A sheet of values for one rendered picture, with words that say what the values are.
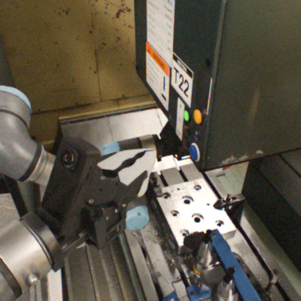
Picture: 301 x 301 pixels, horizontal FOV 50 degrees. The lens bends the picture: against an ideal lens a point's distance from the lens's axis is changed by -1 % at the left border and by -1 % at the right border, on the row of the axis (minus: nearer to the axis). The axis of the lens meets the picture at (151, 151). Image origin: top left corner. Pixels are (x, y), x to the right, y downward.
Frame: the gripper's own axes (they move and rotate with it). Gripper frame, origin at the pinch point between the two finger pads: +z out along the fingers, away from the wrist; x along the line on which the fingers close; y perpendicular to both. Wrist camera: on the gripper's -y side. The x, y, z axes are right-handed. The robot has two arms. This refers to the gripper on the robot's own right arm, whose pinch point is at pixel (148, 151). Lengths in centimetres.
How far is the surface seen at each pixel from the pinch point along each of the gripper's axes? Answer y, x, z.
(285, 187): 70, 3, 86
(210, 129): 0.9, 3.0, 12.4
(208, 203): 67, -15, 53
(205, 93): -5.3, 1.2, 12.3
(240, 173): 107, -31, 121
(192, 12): -16.0, -5.2, 16.1
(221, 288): 39.2, 12.9, 10.4
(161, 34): -7.9, -17.2, 22.9
